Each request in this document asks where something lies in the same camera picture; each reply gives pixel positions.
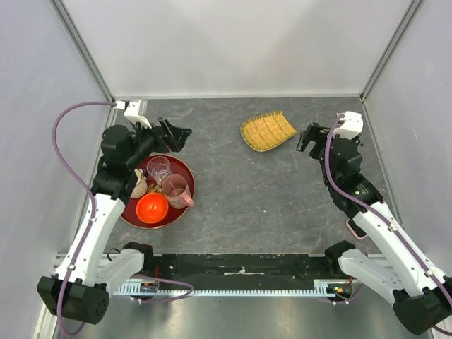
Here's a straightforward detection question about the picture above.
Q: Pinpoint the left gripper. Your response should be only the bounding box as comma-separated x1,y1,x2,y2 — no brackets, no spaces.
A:
125,117,191,170

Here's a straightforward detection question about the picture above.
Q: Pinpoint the pink smartphone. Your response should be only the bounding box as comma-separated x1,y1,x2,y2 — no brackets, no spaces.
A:
346,219,368,240

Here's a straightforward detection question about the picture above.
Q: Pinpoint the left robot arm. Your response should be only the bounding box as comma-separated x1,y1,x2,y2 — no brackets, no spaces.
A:
37,118,192,324

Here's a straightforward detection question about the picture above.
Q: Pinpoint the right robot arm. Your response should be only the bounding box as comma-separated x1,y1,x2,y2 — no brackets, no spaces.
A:
297,118,451,335

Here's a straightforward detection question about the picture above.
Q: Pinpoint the clear drinking glass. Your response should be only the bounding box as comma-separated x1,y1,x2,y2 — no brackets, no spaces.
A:
146,156,172,186

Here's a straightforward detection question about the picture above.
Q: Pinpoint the woven bamboo tray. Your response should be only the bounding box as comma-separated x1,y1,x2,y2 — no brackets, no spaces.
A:
240,111,297,153

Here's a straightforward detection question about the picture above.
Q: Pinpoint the pink ghost mug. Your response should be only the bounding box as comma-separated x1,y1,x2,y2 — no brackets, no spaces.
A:
161,174,194,209

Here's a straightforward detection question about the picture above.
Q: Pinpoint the cream ceramic cup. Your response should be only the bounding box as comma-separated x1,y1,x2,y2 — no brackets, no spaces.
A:
131,169,148,199

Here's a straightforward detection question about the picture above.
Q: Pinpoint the orange bowl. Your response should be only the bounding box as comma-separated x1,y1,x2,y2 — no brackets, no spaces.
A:
136,193,169,224

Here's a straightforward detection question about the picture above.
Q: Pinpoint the red round tray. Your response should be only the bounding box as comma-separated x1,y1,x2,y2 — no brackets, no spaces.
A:
119,154,196,230

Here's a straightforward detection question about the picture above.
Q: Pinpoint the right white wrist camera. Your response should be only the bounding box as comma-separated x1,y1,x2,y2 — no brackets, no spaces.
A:
333,111,364,140

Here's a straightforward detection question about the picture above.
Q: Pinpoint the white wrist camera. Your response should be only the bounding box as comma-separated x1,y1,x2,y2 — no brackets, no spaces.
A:
333,111,364,140
124,100,152,129

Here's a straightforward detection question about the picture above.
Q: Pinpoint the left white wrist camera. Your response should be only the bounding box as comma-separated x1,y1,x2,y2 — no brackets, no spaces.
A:
124,100,152,129

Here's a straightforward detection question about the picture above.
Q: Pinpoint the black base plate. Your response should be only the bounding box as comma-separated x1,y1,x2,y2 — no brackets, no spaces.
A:
139,254,349,292

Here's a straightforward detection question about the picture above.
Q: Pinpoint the slotted cable duct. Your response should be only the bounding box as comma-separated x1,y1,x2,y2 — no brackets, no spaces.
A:
114,278,352,300

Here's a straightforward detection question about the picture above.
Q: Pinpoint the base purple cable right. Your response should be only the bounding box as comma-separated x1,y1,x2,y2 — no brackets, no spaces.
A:
317,282,364,307

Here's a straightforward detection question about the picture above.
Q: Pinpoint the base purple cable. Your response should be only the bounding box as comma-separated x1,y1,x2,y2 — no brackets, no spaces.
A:
130,274,194,307
317,282,364,307

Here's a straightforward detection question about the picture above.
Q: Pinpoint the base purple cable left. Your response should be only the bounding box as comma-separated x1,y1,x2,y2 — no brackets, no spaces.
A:
130,274,194,307

